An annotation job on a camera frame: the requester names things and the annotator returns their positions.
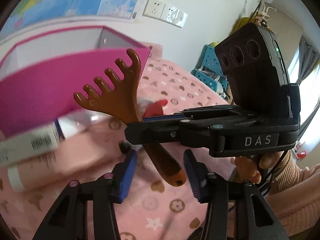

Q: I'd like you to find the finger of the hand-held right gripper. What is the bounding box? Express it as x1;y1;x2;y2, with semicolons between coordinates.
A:
142;104;258;123
124;119;251;156

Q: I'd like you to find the grey curtain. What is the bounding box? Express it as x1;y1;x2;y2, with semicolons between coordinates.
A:
290;36;320;135

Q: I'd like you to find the black cable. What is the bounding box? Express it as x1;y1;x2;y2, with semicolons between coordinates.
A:
255;150;290;196

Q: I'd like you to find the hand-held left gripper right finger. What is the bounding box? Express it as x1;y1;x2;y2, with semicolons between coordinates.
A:
183;149;289;240

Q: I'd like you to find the red plastic handle tool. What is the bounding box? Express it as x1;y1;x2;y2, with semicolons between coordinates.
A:
142;99;168;119

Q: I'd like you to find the pink tube with white cap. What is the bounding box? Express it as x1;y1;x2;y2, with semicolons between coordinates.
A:
7;142;125;193

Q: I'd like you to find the blue perforated plastic rack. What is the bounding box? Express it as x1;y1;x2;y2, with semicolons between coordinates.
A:
192;44;232;98

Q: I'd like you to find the pink printed blanket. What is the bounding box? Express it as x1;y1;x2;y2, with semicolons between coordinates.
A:
0;44;265;240

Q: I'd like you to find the hanging plush toy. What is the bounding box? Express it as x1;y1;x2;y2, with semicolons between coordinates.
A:
254;9;270;28

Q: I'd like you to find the small red box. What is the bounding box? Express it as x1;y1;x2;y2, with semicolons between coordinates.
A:
295;142;311;161

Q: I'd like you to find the pink cardboard box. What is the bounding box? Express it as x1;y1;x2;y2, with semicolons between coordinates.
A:
0;26;153;138

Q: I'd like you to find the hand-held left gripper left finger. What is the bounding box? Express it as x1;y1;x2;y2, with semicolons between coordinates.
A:
32;149;138;240

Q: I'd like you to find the white cardboard carton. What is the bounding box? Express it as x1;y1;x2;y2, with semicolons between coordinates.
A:
0;119;66;167

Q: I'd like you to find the person's right hand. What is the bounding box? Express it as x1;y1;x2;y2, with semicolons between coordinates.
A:
234;152;277;185

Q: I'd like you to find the yellow garment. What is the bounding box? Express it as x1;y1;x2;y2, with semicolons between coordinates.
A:
234;17;258;31

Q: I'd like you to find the person's right forearm pink sleeve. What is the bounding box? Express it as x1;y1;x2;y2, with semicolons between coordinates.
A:
260;150;320;238

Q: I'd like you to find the brown wooden comb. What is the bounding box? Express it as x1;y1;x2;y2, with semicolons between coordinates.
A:
74;48;187;187

